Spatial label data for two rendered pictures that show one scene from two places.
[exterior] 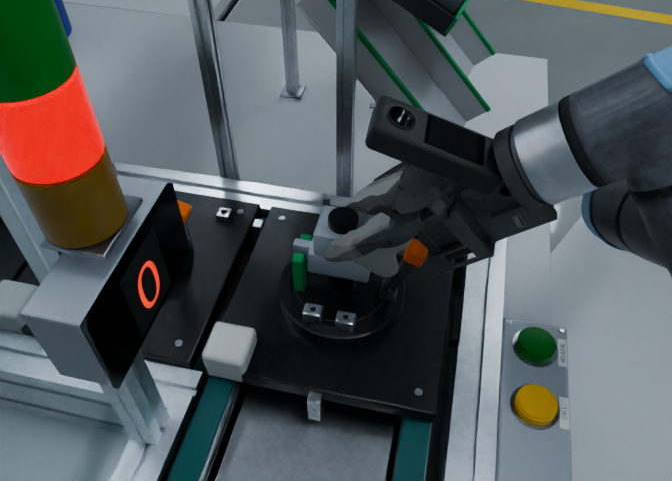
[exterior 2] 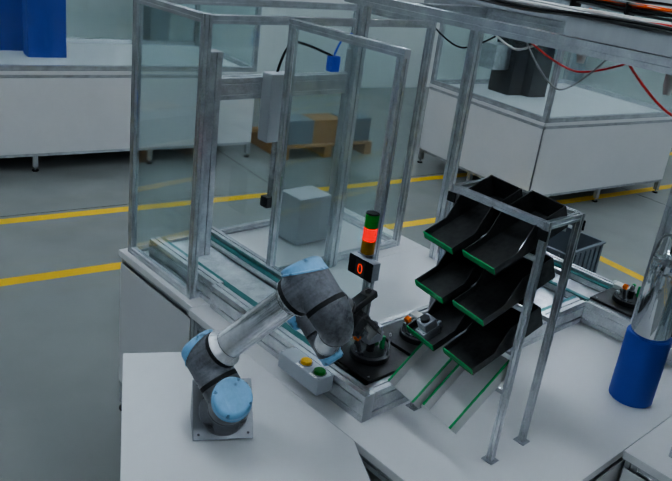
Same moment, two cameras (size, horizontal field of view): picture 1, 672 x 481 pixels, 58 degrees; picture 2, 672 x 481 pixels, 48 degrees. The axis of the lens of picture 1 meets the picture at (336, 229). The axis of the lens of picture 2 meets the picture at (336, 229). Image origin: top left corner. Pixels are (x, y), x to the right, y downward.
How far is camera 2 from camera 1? 2.63 m
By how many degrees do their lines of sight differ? 94
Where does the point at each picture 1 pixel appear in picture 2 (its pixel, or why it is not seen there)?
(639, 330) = (304, 434)
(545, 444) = (296, 358)
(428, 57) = (438, 378)
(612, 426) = (287, 406)
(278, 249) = (396, 354)
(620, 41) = not seen: outside the picture
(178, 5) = (647, 448)
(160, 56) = (584, 420)
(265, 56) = (564, 449)
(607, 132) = not seen: hidden behind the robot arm
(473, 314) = (340, 371)
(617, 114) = not seen: hidden behind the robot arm
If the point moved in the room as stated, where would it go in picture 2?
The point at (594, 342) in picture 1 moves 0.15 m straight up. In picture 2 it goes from (312, 422) to (317, 382)
